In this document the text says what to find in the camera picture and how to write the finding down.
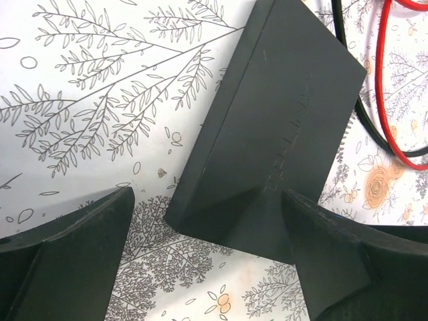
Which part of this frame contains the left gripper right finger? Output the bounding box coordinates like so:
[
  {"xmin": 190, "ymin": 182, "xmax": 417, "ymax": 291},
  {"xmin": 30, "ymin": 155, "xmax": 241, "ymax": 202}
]
[{"xmin": 282, "ymin": 191, "xmax": 427, "ymax": 320}]

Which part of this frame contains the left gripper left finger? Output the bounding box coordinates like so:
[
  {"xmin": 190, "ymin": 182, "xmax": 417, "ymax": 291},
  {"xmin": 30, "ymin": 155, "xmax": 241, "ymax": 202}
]
[{"xmin": 1, "ymin": 187, "xmax": 135, "ymax": 321}]

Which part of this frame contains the black network switch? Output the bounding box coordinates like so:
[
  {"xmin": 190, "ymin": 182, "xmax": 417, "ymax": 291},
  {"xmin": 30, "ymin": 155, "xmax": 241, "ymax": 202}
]
[{"xmin": 165, "ymin": 1, "xmax": 366, "ymax": 263}]

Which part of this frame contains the black cable with plug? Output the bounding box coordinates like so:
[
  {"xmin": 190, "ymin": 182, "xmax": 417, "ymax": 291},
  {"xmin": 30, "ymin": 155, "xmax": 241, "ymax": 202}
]
[{"xmin": 330, "ymin": 0, "xmax": 428, "ymax": 158}]

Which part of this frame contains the red cable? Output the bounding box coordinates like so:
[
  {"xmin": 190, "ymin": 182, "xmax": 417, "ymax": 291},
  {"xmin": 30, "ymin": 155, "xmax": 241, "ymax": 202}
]
[{"xmin": 374, "ymin": 0, "xmax": 428, "ymax": 171}]

